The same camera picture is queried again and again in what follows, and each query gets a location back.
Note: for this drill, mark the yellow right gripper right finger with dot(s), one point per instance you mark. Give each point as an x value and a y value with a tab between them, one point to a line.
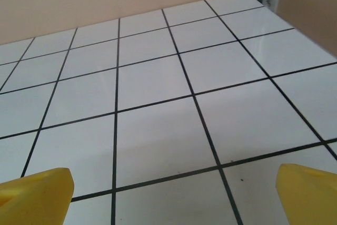
310	198

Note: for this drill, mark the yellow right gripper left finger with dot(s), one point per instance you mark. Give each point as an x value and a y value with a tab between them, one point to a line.
31	201

